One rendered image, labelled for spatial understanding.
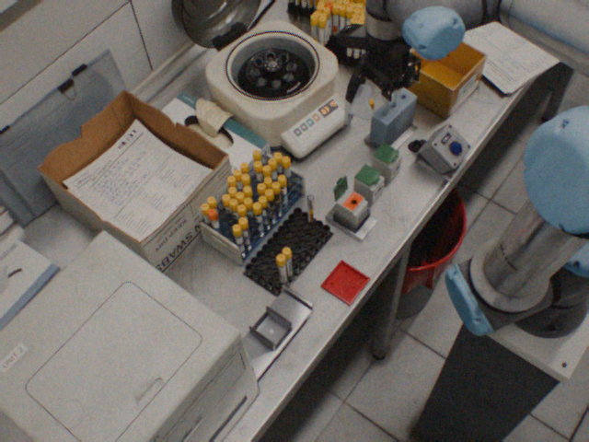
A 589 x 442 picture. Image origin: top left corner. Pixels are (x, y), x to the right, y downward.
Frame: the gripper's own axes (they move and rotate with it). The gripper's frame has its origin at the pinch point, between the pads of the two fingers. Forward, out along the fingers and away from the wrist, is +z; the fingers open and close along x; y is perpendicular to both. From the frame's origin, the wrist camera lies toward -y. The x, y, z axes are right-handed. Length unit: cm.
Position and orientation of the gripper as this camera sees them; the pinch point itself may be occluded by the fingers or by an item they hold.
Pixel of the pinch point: (373, 102)
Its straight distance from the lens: 128.4
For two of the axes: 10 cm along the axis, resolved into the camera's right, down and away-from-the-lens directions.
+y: 6.5, 6.2, -4.3
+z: 0.6, 5.3, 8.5
